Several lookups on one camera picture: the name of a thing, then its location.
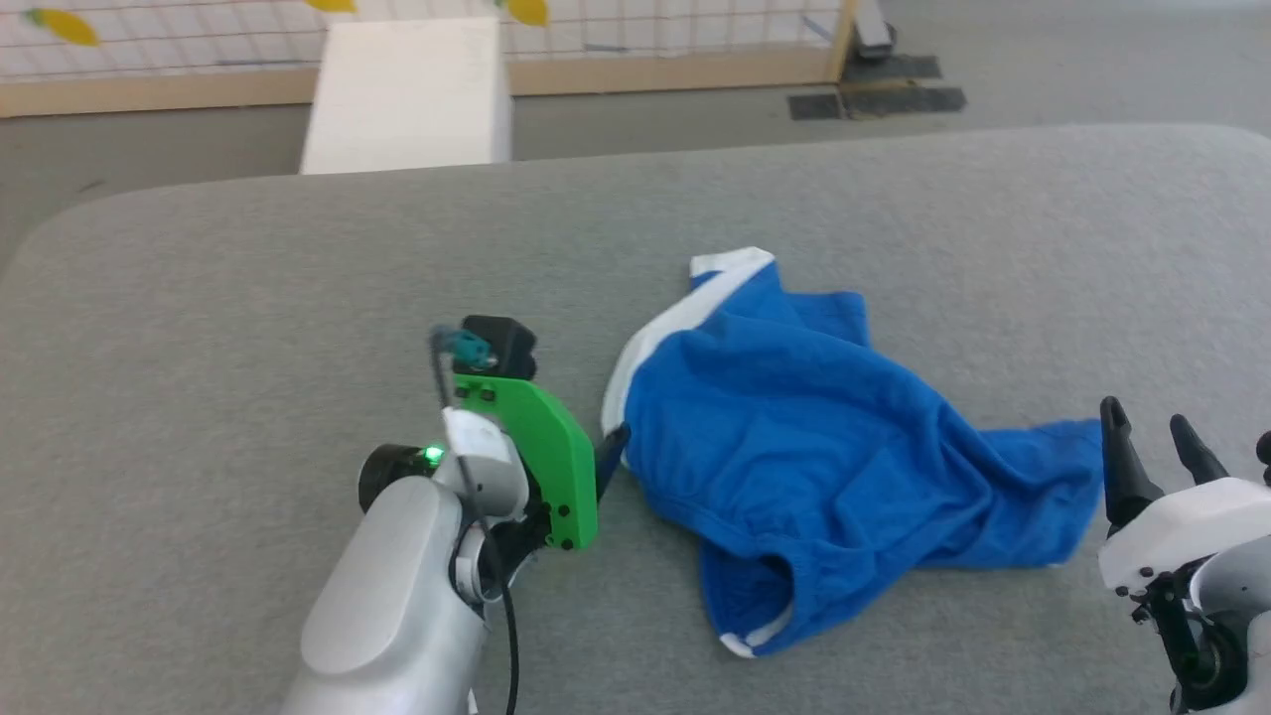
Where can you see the green and white left gripper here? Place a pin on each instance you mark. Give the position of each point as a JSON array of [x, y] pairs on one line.
[[556, 467]]

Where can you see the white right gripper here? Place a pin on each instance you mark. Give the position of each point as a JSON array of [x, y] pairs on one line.
[[1182, 526]]

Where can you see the blue garment with white trim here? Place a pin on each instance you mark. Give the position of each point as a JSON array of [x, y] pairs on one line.
[[794, 447]]

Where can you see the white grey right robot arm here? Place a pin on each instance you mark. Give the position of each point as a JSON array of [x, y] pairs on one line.
[[1241, 581]]

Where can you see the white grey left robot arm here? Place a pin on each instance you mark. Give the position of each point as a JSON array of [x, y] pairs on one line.
[[397, 596]]

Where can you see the grey fabric padded cover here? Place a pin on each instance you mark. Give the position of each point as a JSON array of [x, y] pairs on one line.
[[248, 318]]

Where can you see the white rectangular box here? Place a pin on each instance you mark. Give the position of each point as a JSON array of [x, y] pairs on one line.
[[407, 99]]

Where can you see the long black floor mat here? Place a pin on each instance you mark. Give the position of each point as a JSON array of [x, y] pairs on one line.
[[879, 103]]

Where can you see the small black floor mat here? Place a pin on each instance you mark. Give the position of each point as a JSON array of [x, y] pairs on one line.
[[894, 69]]

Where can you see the grey metal partition foot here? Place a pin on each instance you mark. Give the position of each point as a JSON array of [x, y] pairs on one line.
[[872, 25]]

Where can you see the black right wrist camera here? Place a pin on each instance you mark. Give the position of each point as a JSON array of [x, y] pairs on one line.
[[1265, 459]]

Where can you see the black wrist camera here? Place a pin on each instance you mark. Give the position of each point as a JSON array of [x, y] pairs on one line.
[[1265, 459], [501, 348]]

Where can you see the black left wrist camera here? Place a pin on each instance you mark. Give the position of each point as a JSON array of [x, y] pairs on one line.
[[501, 348]]

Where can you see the lemon print partition wood frame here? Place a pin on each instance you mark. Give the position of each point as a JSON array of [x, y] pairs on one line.
[[199, 50]]

